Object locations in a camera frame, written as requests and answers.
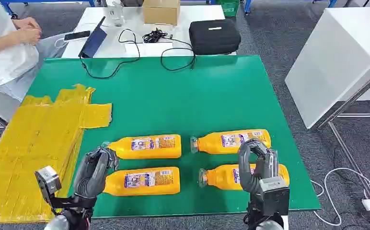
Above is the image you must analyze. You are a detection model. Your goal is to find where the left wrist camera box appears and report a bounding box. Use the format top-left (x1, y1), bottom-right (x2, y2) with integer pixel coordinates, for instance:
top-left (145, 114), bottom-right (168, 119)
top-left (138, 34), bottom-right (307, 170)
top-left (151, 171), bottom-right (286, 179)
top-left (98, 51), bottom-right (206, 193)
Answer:
top-left (34, 165), bottom-right (62, 204)

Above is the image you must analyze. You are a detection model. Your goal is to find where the flat white box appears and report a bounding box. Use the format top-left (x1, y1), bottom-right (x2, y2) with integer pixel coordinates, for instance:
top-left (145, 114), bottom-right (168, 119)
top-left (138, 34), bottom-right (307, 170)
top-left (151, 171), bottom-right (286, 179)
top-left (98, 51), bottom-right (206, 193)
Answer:
top-left (124, 41), bottom-right (174, 55)

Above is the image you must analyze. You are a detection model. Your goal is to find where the white table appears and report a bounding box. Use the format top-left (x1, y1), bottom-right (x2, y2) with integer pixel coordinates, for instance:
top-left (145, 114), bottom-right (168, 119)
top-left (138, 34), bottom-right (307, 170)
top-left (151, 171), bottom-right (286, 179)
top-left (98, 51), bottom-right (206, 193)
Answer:
top-left (61, 4), bottom-right (237, 59)

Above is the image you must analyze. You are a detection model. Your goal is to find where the black smartphone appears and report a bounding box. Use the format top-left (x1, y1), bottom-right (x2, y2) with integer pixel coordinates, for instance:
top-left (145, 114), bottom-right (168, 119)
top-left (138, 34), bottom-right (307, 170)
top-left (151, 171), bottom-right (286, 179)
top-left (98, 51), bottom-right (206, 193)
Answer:
top-left (64, 30), bottom-right (92, 42)

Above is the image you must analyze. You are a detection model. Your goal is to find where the clear plastic cup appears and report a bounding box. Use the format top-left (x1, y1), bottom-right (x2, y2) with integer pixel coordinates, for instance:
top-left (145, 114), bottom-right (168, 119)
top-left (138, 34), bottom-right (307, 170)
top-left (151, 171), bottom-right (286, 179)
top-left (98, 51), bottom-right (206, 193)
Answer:
top-left (107, 0), bottom-right (126, 28)

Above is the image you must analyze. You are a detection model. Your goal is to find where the green plastic crate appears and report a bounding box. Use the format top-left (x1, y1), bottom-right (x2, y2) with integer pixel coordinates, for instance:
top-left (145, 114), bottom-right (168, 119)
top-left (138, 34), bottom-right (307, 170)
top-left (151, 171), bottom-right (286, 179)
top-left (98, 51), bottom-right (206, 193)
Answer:
top-left (216, 0), bottom-right (241, 17)

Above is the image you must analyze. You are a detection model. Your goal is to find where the white floor cable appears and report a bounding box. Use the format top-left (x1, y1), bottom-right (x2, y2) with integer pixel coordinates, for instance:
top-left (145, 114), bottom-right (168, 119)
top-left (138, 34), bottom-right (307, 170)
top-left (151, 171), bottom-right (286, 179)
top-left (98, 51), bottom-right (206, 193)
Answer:
top-left (310, 167), bottom-right (370, 227)

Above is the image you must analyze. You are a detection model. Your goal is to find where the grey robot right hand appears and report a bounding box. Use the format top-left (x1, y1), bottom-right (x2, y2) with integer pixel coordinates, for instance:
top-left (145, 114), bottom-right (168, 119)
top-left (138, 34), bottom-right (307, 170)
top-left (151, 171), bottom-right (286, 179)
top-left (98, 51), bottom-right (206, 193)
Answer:
top-left (238, 138), bottom-right (279, 195)

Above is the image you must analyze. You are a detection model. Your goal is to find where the bundled black cable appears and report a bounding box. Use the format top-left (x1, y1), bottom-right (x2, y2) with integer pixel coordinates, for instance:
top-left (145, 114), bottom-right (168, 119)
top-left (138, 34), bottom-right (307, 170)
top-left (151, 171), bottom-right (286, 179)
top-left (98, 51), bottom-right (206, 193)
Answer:
top-left (142, 28), bottom-right (173, 44)

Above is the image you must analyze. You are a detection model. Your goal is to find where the tilted white board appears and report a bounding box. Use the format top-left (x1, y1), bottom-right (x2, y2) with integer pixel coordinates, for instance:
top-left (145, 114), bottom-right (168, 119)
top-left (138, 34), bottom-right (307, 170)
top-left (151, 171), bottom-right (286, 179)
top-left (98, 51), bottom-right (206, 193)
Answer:
top-left (284, 7), bottom-right (370, 129)

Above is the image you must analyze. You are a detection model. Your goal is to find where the black zipped carrying case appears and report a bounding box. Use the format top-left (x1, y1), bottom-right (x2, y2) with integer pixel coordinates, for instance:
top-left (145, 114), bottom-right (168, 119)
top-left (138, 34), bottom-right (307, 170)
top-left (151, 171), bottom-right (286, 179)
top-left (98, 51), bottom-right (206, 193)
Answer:
top-left (188, 19), bottom-right (242, 56)

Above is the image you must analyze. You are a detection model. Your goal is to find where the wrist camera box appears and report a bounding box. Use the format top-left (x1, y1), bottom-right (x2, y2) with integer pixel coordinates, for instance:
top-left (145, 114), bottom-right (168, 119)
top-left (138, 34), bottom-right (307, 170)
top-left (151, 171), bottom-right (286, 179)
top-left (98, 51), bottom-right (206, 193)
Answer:
top-left (258, 176), bottom-right (291, 217)
top-left (34, 165), bottom-right (62, 204)

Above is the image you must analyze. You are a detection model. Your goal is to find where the looped black cable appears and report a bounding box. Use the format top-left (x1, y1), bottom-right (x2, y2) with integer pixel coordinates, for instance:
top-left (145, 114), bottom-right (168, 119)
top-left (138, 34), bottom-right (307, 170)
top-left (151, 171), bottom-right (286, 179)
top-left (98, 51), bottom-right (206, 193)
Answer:
top-left (160, 36), bottom-right (197, 72)

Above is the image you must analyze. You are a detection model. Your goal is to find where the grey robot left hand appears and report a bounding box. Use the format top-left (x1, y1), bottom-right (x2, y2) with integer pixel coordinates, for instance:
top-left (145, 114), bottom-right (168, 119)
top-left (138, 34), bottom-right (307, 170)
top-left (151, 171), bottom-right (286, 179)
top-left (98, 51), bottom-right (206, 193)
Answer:
top-left (73, 146), bottom-right (120, 199)

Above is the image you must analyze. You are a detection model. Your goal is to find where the green table mat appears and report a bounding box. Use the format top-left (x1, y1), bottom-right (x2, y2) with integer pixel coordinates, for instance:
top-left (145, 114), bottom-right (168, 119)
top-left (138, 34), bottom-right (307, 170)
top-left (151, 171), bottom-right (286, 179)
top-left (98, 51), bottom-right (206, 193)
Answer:
top-left (26, 55), bottom-right (322, 219)

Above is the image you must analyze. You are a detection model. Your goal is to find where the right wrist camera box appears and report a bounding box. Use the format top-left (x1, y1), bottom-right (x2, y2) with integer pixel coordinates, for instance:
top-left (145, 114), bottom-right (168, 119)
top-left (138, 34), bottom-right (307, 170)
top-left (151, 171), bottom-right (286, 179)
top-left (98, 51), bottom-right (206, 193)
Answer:
top-left (258, 176), bottom-right (291, 217)

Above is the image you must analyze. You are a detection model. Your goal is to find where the brown cardboard box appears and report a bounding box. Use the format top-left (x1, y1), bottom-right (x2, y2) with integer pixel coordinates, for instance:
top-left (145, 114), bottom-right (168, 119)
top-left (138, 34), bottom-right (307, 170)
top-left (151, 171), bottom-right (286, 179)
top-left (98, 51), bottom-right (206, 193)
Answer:
top-left (142, 0), bottom-right (181, 27)

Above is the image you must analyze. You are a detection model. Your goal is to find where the person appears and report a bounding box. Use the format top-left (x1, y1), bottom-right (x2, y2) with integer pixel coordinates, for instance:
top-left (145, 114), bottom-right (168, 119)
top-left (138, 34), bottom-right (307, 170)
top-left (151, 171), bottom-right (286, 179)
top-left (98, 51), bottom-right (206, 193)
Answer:
top-left (0, 0), bottom-right (72, 102)

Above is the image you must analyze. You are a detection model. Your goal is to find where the metal stand frame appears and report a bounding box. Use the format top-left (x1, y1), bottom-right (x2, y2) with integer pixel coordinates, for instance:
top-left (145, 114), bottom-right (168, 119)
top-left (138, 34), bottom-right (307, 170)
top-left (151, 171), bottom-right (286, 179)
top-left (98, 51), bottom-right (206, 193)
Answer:
top-left (312, 48), bottom-right (370, 211)

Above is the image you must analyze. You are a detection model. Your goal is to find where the long black cable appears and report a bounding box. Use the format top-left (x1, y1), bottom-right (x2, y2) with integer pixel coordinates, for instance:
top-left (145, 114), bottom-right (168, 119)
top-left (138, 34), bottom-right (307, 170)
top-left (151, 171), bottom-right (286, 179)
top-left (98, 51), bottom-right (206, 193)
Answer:
top-left (80, 28), bottom-right (141, 80)

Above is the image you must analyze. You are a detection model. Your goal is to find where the orange drink bottle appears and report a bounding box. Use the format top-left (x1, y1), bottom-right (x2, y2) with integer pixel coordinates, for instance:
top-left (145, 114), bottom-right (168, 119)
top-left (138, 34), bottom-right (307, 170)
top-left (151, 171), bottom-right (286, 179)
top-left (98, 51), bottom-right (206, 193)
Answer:
top-left (103, 167), bottom-right (181, 197)
top-left (190, 129), bottom-right (272, 155)
top-left (199, 163), bottom-right (290, 191)
top-left (102, 134), bottom-right (182, 160)

